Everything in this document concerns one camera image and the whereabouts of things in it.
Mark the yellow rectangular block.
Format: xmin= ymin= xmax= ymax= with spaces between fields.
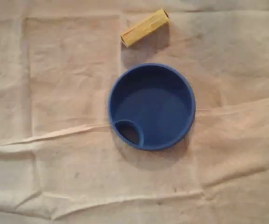
xmin=120 ymin=8 xmax=171 ymax=49

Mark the beige wrinkled cloth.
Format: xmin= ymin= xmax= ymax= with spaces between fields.
xmin=0 ymin=0 xmax=269 ymax=224

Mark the blue round plastic bowl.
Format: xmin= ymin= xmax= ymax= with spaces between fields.
xmin=108 ymin=63 xmax=197 ymax=152

